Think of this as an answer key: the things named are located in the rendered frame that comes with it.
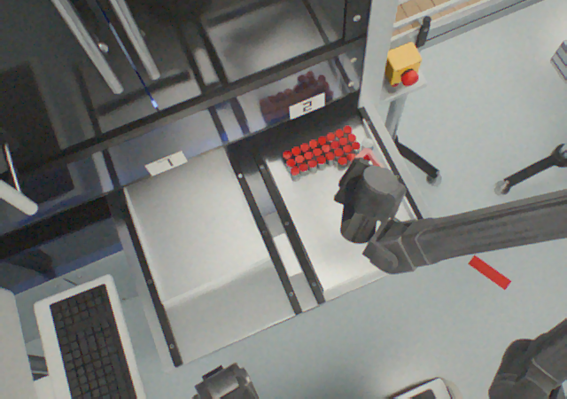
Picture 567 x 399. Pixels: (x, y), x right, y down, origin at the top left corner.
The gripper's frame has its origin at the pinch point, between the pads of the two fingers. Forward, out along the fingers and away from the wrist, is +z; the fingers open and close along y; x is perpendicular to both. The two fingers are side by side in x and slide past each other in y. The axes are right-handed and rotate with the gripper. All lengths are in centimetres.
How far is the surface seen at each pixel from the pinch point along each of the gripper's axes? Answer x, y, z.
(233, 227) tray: 14.6, -40.3, 8.9
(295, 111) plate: 12.2, -13.4, 24.0
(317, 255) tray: -5.4, -34.9, 5.4
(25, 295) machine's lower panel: 59, -97, 7
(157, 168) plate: 35.7, -32.0, 8.9
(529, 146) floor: -89, -46, 114
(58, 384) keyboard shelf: 38, -77, -23
